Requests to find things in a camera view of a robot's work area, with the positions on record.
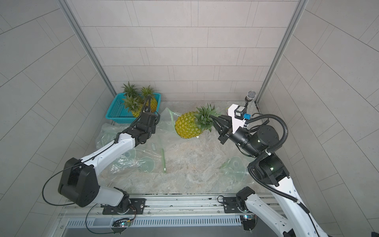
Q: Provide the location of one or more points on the teal plastic basket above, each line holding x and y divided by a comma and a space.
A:
119, 114

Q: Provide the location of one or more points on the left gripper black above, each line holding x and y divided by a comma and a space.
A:
153, 127

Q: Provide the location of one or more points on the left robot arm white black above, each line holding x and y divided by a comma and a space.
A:
79, 181

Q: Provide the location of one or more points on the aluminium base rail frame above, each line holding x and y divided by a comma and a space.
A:
181, 211

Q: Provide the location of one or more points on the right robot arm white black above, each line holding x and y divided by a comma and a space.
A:
260, 137

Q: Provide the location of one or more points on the clear zip-top bag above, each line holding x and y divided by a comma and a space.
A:
147, 158
235, 168
108, 133
165, 133

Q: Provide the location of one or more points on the pineapple yellow orange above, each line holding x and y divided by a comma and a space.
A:
148, 93

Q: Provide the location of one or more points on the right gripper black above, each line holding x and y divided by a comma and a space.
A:
227, 133

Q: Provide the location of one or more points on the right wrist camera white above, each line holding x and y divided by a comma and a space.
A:
239, 116

